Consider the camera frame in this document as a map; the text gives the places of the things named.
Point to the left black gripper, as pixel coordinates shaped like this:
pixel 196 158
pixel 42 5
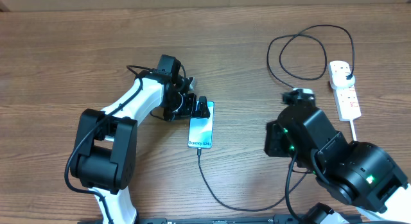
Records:
pixel 189 110

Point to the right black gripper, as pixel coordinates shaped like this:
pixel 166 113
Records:
pixel 275 146

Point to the blue Galaxy smartphone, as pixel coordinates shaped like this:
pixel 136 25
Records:
pixel 201 130

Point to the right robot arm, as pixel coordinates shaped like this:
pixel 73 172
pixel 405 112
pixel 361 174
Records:
pixel 360 174

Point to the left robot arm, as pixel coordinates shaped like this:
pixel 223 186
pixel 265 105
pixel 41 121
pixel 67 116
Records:
pixel 103 159

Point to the white charger adapter plug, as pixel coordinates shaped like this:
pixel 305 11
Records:
pixel 341 81

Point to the white power strip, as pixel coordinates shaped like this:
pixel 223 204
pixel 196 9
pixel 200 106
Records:
pixel 346 99

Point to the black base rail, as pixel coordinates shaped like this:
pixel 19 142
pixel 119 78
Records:
pixel 276 219

